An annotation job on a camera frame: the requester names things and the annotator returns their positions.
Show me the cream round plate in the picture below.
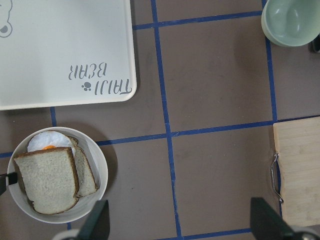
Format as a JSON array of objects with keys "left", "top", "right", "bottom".
[{"left": 7, "top": 127, "right": 109, "bottom": 224}]

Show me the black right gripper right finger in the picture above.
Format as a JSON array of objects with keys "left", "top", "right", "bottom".
[{"left": 250, "top": 197, "right": 320, "bottom": 240}]

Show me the bread slice with brown crust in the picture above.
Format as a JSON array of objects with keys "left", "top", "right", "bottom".
[{"left": 14, "top": 147, "right": 80, "bottom": 215}]

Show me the light green bowl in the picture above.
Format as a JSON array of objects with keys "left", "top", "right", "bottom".
[{"left": 261, "top": 0, "right": 320, "bottom": 47}]

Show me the bread slice on plate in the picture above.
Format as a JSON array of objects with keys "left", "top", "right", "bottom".
[{"left": 68, "top": 136, "right": 99, "bottom": 198}]

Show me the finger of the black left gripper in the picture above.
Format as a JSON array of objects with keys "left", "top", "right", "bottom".
[{"left": 0, "top": 172, "right": 18, "bottom": 195}]

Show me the wooden cutting board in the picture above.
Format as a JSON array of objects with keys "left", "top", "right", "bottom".
[{"left": 273, "top": 117, "right": 320, "bottom": 227}]

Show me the fried egg toy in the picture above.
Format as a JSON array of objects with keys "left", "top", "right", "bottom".
[{"left": 25, "top": 130, "right": 76, "bottom": 157}]

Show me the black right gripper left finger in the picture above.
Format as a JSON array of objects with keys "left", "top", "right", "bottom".
[{"left": 51, "top": 199, "right": 111, "bottom": 240}]

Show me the cream bear tray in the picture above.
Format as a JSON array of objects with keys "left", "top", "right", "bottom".
[{"left": 0, "top": 0, "right": 137, "bottom": 111}]

